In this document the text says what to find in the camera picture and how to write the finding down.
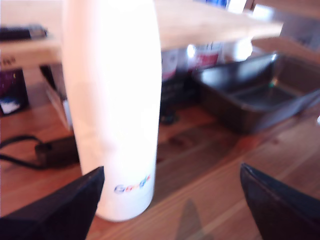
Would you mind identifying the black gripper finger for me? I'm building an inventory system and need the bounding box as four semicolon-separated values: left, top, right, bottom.
240;163;320;240
0;166;105;240

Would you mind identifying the tin can script lettering label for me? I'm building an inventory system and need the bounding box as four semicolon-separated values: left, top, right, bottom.
189;41;225;73

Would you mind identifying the wooden IKEA board shelf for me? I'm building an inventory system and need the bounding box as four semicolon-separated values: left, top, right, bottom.
0;0;285;69

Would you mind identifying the grey metal baking pan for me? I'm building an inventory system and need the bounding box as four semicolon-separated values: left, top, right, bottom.
192;51;320;135

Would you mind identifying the dark box with German flag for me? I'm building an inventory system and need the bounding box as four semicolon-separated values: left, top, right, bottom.
159;73;201;112

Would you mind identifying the tin can black logo print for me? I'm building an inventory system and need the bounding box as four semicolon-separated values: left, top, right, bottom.
161;48;191;81

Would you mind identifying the dark red patterned mug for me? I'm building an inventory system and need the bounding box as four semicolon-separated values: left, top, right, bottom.
0;69;30;118

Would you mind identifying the white Google water bottle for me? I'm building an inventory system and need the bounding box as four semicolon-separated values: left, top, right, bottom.
60;0;163;223

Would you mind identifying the black pen with silver clip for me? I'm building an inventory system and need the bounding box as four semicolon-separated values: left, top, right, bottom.
0;23;48;41

